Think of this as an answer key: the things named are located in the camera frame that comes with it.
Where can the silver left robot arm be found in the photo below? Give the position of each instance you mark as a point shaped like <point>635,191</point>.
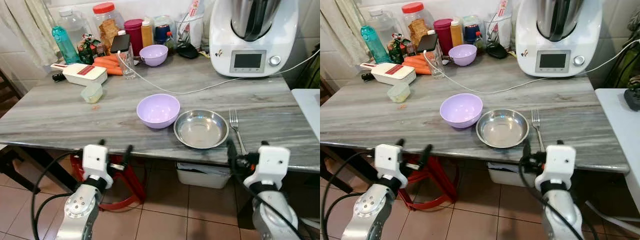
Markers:
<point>79,211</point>
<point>369,211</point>

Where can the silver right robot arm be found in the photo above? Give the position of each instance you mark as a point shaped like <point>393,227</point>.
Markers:
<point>560,221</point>
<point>270,221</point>

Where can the red metal stool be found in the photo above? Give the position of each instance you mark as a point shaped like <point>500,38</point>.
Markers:
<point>132,186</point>
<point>436,184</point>

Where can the white plastic bin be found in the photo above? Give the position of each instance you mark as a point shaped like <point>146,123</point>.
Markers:
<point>202,176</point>
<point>505,175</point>

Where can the silver metal fork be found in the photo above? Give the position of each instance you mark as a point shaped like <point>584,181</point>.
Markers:
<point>233,119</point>
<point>536,119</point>

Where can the round stainless steel plate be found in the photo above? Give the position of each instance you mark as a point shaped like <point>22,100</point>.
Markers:
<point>201,129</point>
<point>502,128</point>

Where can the small pale green container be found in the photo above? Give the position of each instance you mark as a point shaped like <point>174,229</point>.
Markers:
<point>92,93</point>
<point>399,93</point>

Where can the large lilac plastic bowl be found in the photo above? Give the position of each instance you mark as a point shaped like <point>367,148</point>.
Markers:
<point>158,111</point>
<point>460,110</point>

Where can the white side table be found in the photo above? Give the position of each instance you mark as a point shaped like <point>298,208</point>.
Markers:
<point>620,135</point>
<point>309,107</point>

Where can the white slicer box red label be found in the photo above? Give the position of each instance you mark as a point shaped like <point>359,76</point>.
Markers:
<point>84,75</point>
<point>394,74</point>

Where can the orange carrot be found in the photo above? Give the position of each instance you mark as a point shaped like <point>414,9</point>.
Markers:
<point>414,60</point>
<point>421,70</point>
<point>113,71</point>
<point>105,61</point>

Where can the clear drinking glass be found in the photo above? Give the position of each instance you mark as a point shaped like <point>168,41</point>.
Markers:
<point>435,68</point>
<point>127,69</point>

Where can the black device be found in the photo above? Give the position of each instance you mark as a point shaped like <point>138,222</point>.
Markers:
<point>633,99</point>

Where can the green snack packet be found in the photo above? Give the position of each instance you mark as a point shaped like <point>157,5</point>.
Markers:
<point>89,50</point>
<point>398,49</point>

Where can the white kitchen cooking machine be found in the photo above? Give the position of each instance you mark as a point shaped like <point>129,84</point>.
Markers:
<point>260,47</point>
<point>565,47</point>

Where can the teal plastic bottle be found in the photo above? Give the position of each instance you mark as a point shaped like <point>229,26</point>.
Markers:
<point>65,46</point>
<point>374,45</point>

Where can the black smartphone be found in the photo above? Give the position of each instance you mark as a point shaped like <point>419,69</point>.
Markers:
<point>120,43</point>
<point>427,43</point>

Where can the small lilac plastic bowl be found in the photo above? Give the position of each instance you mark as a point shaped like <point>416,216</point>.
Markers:
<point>153,55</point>
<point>462,54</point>

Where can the black pouch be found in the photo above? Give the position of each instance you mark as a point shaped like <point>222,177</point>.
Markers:
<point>497,51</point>
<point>187,51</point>

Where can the magenta canister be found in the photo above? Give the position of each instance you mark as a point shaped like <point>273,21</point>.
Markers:
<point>134,36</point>
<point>443,36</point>

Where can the orange sauce bottle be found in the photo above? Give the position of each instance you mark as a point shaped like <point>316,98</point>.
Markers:
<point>147,35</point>
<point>456,34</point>

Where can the large clear plastic jar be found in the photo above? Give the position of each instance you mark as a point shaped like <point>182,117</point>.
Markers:
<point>384,25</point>
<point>75,26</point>

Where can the clear jar red lid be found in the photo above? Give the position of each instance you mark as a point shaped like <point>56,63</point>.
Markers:
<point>417,23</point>
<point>107,24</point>

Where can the clear utensil container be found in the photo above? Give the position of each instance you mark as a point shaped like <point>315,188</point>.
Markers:
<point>192,31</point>
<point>500,30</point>

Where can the dark blue jar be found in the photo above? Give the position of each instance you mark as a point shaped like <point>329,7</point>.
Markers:
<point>471,33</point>
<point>161,33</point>

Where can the pale curtain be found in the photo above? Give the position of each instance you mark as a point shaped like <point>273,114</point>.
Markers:
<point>27,27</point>
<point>345,25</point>

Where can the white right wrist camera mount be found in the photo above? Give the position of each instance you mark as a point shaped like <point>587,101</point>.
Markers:
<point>272,162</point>
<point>559,162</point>

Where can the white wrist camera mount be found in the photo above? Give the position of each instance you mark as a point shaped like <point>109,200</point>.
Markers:
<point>95,161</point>
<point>559,162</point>
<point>387,160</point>
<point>272,162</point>

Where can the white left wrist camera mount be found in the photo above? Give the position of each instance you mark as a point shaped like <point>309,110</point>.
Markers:
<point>387,160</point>
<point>95,161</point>

